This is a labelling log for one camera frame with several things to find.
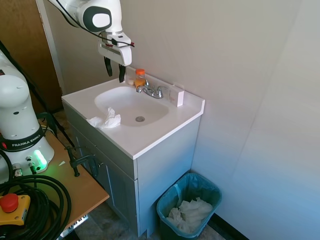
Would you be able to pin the orange bottle with orange cap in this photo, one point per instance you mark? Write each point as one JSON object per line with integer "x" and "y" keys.
{"x": 140, "y": 78}

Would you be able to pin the trash bin with blue liner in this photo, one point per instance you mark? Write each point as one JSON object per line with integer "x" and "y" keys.
{"x": 165, "y": 202}

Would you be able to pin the black metal clamp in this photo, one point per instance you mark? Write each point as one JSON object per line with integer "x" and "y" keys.
{"x": 75, "y": 162}

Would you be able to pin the small white round jar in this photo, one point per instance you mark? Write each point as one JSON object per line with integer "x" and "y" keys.
{"x": 131, "y": 81}

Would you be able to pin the textured white paper towel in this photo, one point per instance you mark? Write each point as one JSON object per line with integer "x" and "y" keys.
{"x": 195, "y": 222}

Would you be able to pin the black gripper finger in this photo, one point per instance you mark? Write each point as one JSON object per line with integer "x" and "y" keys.
{"x": 109, "y": 68}
{"x": 122, "y": 75}

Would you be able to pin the yellow emergency stop button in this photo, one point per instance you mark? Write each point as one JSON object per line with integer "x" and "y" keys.
{"x": 12, "y": 207}

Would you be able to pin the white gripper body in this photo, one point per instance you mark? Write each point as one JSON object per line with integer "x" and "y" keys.
{"x": 117, "y": 53}

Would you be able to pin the brown wooden door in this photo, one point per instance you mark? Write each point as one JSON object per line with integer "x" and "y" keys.
{"x": 25, "y": 37}

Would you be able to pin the small white paper scrap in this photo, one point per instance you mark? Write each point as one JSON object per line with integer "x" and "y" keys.
{"x": 61, "y": 163}

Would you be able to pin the grey vanity cabinet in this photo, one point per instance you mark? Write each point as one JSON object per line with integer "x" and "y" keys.
{"x": 160, "y": 185}

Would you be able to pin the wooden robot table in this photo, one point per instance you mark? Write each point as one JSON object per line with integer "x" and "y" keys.
{"x": 82, "y": 190}

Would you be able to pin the black tripod stand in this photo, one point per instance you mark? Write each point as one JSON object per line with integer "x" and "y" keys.
{"x": 37, "y": 90}

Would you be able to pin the white rectangular box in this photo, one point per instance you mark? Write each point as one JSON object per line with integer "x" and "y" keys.
{"x": 179, "y": 98}

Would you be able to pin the smooth white tissue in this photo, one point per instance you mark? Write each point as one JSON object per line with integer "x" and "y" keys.
{"x": 197, "y": 206}

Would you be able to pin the black baseboard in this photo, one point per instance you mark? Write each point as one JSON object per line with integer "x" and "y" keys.
{"x": 230, "y": 226}

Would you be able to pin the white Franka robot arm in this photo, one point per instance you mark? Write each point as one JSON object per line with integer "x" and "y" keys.
{"x": 15, "y": 105}

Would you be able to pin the chrome faucet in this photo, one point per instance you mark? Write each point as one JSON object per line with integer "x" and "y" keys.
{"x": 151, "y": 91}

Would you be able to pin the metal sink drain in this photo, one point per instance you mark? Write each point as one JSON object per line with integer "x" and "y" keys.
{"x": 140, "y": 119}

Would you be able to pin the white sink countertop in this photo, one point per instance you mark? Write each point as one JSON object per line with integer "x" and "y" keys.
{"x": 160, "y": 125}

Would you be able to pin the crumpled textured paper towel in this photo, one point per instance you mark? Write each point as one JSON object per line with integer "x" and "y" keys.
{"x": 175, "y": 217}

